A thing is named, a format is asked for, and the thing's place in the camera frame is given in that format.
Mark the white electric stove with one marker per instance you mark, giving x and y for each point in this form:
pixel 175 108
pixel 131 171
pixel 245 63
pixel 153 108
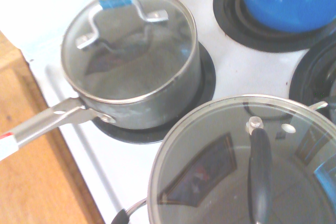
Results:
pixel 236 72

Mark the large black coil burner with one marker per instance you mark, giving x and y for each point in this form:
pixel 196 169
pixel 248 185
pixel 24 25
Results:
pixel 309 77

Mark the blue stovetop kettle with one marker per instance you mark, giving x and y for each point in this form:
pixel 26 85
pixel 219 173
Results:
pixel 283 3

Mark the wooden countertop board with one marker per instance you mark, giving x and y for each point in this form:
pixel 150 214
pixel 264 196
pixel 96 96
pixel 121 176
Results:
pixel 39 182

